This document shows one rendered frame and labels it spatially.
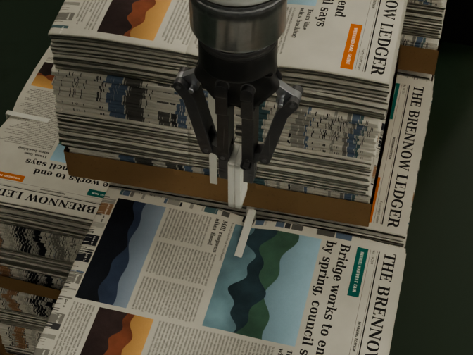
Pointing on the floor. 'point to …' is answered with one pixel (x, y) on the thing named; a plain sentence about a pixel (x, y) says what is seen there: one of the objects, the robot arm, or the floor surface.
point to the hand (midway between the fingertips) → (237, 177)
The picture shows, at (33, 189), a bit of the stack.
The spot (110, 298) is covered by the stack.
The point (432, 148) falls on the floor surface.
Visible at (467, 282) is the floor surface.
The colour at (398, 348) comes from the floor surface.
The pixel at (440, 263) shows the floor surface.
